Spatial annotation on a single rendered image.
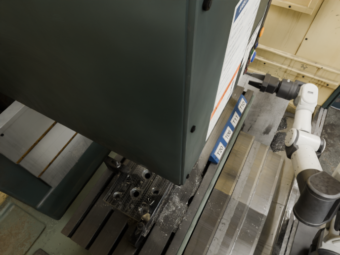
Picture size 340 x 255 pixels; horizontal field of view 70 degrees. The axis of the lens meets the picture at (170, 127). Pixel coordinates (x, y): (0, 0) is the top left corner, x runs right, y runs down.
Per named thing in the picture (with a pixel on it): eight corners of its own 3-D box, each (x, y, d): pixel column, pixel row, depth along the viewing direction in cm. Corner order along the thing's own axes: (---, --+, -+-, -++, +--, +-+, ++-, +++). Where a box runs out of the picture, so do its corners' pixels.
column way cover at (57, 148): (112, 121, 141) (84, 50, 98) (55, 192, 120) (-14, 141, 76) (105, 117, 143) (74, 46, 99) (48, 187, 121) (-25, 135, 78)
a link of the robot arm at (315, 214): (316, 195, 89) (327, 226, 78) (290, 189, 91) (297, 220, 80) (329, 171, 83) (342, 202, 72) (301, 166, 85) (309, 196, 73)
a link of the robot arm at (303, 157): (307, 155, 107) (321, 193, 88) (279, 144, 107) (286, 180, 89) (323, 134, 100) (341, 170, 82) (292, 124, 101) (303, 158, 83)
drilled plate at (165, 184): (178, 172, 120) (178, 168, 115) (147, 228, 106) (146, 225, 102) (138, 153, 126) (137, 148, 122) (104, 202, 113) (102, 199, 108)
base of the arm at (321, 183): (317, 199, 90) (338, 226, 80) (284, 201, 89) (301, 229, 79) (334, 169, 82) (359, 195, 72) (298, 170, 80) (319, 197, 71)
